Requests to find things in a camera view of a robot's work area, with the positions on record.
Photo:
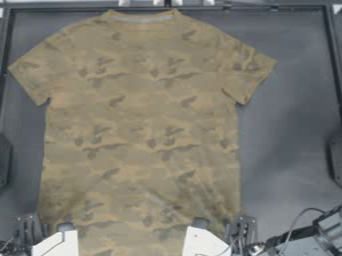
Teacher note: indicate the tan camouflage t-shirt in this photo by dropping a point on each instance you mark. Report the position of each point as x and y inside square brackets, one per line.
[142, 133]

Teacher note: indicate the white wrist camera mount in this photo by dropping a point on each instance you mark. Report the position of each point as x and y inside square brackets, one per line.
[205, 243]
[55, 245]

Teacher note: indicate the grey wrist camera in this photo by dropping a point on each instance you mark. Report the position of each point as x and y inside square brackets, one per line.
[201, 223]
[66, 227]

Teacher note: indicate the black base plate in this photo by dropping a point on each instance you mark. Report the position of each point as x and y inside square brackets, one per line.
[4, 163]

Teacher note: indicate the white frame bracket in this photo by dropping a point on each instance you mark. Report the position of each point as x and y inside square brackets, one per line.
[177, 2]
[209, 2]
[123, 2]
[158, 2]

